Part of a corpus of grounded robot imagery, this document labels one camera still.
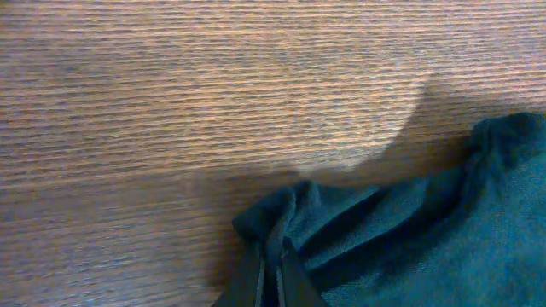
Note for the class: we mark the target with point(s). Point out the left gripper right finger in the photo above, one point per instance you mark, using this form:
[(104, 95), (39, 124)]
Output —
[(293, 285)]

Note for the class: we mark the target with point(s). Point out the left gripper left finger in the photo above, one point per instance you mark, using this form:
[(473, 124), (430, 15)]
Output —
[(246, 286)]

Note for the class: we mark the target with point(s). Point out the black t-shirt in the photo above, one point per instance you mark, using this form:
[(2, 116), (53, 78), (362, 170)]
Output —
[(473, 235)]

